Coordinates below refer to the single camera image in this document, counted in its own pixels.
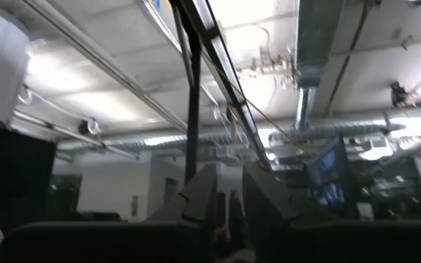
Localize grey ceiling pipe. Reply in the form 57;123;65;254
12;109;140;160

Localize black frame beam with light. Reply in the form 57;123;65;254
168;0;274;172

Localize rectangular silver air duct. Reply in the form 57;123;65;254
293;0;346;132

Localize black partition panel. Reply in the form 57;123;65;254
0;123;58;229

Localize black ceiling spot lamp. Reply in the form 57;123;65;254
77;117;102;136
390;80;411;107

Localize black frame post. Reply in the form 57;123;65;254
183;32;202;183

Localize silver ventilation duct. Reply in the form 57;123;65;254
268;122;407;145

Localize black monitor with blue screen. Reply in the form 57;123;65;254
306;137;351;216

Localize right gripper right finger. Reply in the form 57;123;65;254
243;162;421;263

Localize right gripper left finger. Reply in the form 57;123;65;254
0;163;219;263

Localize black ceiling cable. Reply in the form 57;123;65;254
323;0;371;118

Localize grey ceiling conduit rail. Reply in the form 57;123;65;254
22;0;189;133

